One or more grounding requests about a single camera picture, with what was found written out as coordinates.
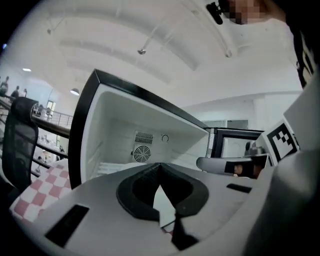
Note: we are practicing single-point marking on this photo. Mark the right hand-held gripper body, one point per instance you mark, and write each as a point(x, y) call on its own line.
point(305, 112)

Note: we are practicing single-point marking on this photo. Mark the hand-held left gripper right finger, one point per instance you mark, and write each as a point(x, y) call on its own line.
point(220, 197)

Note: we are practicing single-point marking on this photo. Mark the ceiling spot fixture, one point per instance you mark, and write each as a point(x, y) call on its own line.
point(141, 51)
point(228, 53)

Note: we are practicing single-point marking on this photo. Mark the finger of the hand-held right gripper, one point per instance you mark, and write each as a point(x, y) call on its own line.
point(212, 163)

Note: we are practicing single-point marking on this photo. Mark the red white checkered tablecloth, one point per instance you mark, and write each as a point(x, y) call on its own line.
point(45, 190)

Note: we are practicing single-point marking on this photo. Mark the black mesh office chair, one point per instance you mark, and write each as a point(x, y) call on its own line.
point(20, 140)

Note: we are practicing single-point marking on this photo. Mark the black head camera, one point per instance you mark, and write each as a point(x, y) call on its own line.
point(215, 11)

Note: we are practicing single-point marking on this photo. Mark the black mini fridge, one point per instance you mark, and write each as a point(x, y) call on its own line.
point(120, 117)

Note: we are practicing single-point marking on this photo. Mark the person's head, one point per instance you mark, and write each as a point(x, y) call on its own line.
point(250, 10)

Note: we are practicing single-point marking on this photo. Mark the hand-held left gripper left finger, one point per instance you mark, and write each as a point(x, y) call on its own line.
point(95, 225)

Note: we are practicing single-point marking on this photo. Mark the dark metal railing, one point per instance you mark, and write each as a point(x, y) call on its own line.
point(52, 125)

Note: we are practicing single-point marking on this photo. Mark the flat ceiling light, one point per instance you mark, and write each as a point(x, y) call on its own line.
point(26, 69)

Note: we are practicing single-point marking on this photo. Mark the round pendant lamp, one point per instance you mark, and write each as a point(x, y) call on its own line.
point(75, 91)

